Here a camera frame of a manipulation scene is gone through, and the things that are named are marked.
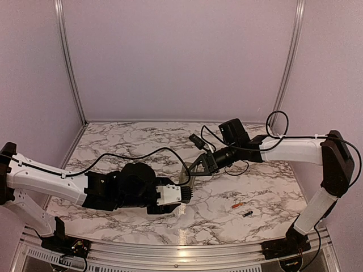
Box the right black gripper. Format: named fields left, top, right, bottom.
left=185, top=142, right=240, bottom=176

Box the grey remote control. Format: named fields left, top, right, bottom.
left=178, top=166, right=198, bottom=204

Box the black green battery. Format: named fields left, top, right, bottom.
left=242, top=211, right=253, bottom=218

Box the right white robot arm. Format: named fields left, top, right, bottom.
left=188, top=118, right=354, bottom=254

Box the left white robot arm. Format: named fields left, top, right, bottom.
left=1, top=142, right=182, bottom=252

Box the orange battery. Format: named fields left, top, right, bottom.
left=231, top=203, right=243, bottom=209

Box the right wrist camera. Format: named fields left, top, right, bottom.
left=188, top=134, right=216, bottom=153

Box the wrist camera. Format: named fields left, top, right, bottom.
left=156, top=185, right=193, bottom=206
left=188, top=134, right=216, bottom=153

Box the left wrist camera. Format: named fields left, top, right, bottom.
left=156, top=185, right=193, bottom=206

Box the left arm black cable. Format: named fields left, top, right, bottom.
left=16, top=147, right=191, bottom=186

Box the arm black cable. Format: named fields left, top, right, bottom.
left=16, top=147, right=191, bottom=186
left=266, top=110, right=290, bottom=142

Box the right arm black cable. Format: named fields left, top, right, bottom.
left=266, top=110, right=290, bottom=142

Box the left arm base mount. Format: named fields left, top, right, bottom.
left=41, top=235, right=91, bottom=258

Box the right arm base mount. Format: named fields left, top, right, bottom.
left=261, top=238, right=311, bottom=260

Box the front aluminium rail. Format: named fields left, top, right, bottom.
left=11, top=226, right=341, bottom=272

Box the right aluminium frame post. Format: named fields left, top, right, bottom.
left=273, top=0, right=306, bottom=111

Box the aluminium frame post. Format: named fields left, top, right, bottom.
left=54, top=0, right=87, bottom=126
left=273, top=0, right=306, bottom=111

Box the left aluminium frame post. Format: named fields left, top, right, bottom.
left=54, top=0, right=87, bottom=126

